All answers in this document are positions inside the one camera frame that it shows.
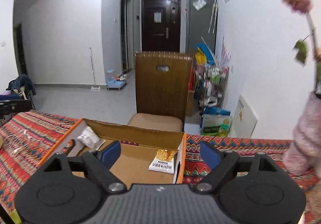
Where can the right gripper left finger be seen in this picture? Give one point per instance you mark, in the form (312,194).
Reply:
(98,165)

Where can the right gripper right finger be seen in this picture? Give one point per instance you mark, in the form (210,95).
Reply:
(222,166)

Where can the white cracker snack packet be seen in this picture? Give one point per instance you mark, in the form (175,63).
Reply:
(164,161)

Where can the patterned red tablecloth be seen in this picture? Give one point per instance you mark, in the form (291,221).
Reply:
(59,192)

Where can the green white bag on floor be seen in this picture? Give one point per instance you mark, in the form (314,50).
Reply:
(215,122)

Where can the red cardboard snack box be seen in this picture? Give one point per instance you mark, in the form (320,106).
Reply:
(138,149)

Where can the pink ceramic vase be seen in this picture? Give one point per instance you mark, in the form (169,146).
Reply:
(304,151)

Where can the small blue floor stool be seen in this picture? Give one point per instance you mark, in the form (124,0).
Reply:
(113,83)

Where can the brown wooden chair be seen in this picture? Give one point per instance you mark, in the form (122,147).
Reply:
(161,90)

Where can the grey refrigerator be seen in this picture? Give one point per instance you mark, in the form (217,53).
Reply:
(201,24)

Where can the dark entrance door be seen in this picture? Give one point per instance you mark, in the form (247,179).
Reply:
(160,25)

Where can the white panel against wall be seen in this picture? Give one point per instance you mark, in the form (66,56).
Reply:
(245,120)

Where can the wire storage rack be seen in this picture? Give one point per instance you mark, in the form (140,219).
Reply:
(210,85)

